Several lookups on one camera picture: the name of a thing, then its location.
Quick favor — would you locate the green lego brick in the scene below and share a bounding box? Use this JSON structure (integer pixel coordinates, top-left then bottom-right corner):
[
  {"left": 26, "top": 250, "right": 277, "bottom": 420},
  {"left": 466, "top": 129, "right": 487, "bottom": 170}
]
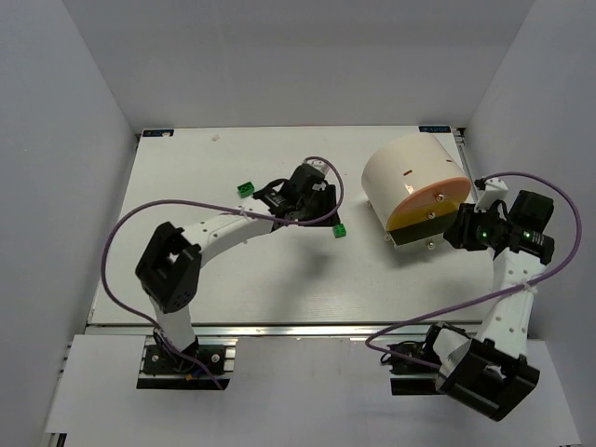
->
[
  {"left": 237, "top": 182, "right": 255, "bottom": 198},
  {"left": 332, "top": 223, "right": 347, "bottom": 238}
]

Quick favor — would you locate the salmon orange top drawer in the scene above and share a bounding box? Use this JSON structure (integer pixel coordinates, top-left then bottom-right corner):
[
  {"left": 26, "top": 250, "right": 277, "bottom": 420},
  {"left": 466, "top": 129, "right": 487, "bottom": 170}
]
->
[{"left": 393, "top": 177, "right": 471, "bottom": 215}]

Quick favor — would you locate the olive green bottom drawer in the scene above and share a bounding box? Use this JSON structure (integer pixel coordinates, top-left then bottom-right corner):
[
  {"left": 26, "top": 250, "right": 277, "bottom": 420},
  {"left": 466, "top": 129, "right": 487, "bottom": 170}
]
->
[{"left": 387, "top": 211, "right": 457, "bottom": 251}]

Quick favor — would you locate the yellow orange drawer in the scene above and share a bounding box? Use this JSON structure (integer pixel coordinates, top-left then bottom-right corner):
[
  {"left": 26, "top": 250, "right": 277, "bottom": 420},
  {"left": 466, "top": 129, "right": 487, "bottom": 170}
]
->
[{"left": 386, "top": 201, "right": 459, "bottom": 231}]

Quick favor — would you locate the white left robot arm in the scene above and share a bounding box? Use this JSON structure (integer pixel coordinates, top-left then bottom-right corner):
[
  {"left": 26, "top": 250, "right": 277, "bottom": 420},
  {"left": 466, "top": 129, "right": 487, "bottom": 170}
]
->
[{"left": 135, "top": 157, "right": 342, "bottom": 356}]

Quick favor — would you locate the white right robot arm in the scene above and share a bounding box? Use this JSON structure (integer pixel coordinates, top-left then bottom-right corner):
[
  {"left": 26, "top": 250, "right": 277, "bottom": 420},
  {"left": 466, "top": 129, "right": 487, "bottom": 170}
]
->
[{"left": 429, "top": 191, "right": 554, "bottom": 421}]

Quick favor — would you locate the cream cylindrical drawer cabinet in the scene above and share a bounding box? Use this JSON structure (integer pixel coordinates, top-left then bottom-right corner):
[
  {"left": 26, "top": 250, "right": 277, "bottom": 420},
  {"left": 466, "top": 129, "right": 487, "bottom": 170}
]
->
[{"left": 361, "top": 133, "right": 467, "bottom": 232}]

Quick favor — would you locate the blue label sticker right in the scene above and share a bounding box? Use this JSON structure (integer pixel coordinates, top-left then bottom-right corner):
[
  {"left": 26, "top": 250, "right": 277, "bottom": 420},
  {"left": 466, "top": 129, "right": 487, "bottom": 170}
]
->
[{"left": 418, "top": 126, "right": 452, "bottom": 133}]

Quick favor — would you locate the blue label sticker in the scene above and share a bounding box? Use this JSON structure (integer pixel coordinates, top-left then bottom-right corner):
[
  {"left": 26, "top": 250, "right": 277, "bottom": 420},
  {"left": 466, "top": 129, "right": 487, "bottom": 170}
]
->
[
  {"left": 142, "top": 129, "right": 174, "bottom": 138},
  {"left": 418, "top": 126, "right": 452, "bottom": 133}
]

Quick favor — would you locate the blue label sticker left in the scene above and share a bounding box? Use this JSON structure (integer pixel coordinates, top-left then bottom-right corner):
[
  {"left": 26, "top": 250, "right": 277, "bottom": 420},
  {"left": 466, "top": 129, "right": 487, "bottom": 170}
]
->
[{"left": 142, "top": 129, "right": 174, "bottom": 138}]

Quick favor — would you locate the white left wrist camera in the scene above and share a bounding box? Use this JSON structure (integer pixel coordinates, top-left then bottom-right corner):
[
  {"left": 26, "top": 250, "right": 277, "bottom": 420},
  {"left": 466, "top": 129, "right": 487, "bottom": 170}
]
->
[{"left": 304, "top": 158, "right": 330, "bottom": 176}]

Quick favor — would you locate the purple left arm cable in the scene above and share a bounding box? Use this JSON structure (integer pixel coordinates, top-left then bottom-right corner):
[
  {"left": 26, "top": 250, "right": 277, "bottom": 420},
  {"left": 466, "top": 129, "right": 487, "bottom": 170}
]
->
[{"left": 102, "top": 156, "right": 345, "bottom": 390}]

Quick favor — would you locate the aluminium table front rail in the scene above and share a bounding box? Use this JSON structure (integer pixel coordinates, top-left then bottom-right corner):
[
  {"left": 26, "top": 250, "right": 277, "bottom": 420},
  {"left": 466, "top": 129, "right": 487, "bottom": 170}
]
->
[{"left": 88, "top": 320, "right": 490, "bottom": 338}]

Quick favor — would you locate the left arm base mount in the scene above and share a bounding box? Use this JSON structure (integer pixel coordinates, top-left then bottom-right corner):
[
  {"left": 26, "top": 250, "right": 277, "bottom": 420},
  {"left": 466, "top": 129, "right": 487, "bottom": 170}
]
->
[{"left": 136, "top": 337, "right": 235, "bottom": 391}]

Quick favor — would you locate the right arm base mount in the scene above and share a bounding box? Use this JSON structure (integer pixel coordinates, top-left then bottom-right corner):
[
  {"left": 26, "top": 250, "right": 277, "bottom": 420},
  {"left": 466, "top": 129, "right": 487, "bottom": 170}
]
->
[{"left": 380, "top": 323, "right": 469, "bottom": 396}]

